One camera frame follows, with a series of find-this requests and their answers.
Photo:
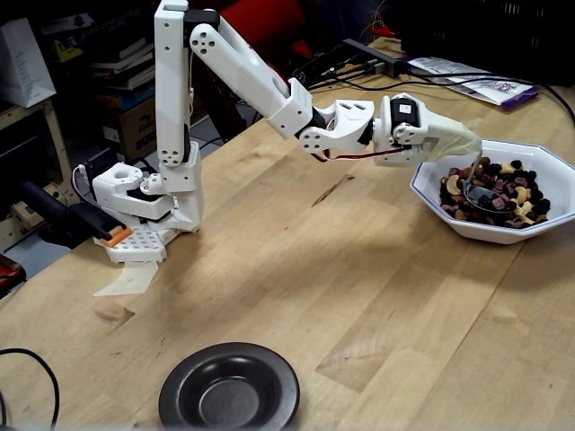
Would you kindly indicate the brown printed cardboard box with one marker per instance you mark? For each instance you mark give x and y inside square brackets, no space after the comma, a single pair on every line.
[128,130]

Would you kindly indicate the paper leaflet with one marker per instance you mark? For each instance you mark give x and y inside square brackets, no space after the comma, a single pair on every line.
[503,92]

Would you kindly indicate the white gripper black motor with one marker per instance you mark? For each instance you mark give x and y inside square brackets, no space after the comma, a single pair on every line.
[433,130]

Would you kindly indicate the black plastic crate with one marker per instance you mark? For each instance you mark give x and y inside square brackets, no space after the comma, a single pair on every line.
[494,36]

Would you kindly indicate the grey usb hub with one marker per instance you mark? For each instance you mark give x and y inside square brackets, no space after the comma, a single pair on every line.
[391,65]

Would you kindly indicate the black clamp orange pad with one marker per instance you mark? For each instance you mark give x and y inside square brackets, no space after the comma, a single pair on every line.
[67,215]

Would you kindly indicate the beige masking tape wrap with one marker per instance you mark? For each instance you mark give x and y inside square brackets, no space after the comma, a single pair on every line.
[462,143]

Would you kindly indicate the beige tape piece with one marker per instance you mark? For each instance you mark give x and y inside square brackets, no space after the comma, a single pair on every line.
[130,280]

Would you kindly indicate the red alligator clip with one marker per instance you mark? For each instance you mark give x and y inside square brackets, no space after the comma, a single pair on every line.
[385,30]

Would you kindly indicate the metal spoon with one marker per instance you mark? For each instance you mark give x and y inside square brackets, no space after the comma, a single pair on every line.
[472,199]

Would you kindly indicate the small printed carton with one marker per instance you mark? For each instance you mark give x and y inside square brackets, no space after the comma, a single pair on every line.
[18,229]

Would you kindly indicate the white octagonal bowl blue rim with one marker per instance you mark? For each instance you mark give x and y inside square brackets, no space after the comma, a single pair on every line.
[485,234]

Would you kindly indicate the dark brown plate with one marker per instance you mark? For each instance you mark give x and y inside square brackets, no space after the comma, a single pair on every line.
[229,395]

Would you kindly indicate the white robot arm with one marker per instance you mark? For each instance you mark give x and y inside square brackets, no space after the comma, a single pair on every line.
[170,90]

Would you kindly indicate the yellow black box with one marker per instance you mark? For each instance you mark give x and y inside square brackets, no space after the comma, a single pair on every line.
[67,48]

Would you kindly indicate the trail mix nuts and raisins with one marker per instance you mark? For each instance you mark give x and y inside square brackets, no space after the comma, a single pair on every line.
[521,184]

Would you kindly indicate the stack of books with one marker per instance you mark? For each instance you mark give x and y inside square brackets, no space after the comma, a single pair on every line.
[121,63]

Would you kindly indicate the light wooden shelf frame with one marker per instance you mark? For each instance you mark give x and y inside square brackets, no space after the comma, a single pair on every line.
[56,134]

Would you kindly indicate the white paper bag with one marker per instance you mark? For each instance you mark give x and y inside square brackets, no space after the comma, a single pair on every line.
[22,67]

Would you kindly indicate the red chair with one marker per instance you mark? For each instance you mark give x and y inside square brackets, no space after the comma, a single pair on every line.
[278,22]

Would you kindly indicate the purple dried fruit pieces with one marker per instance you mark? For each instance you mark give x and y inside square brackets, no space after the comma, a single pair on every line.
[496,202]

